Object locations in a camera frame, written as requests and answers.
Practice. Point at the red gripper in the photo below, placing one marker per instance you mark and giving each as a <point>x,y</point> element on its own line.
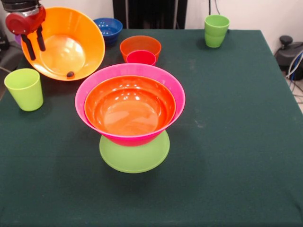
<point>23,22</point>

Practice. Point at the large yellow-orange bowl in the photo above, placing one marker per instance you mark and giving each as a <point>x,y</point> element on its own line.
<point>71,42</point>

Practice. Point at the wide orange-red bowl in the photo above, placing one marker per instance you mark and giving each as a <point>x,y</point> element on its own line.
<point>130,111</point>

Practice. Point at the green bowl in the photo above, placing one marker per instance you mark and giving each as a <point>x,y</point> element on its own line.
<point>135,158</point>

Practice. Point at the pink bowl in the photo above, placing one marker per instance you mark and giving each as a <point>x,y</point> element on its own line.
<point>180,92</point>

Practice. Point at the purple bowl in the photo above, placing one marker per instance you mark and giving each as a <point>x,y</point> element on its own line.
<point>17,39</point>

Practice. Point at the small dark brown lump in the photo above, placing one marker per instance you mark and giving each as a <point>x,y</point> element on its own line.
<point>70,74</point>

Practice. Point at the lime yellow cup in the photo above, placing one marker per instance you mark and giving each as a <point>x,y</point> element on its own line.
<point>24,94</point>

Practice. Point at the blue bowl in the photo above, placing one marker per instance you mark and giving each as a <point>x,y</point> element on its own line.
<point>112,28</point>

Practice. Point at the small orange-red bowl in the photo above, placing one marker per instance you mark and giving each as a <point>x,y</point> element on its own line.
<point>142,43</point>

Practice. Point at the magenta red cup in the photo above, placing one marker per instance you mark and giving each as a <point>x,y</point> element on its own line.
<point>142,58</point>

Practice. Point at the green cup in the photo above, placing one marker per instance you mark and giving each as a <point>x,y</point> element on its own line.
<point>216,30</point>

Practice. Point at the dark green tablecloth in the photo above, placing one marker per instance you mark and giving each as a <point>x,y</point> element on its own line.
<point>225,165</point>

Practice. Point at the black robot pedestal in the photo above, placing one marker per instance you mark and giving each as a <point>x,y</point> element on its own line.
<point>146,14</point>

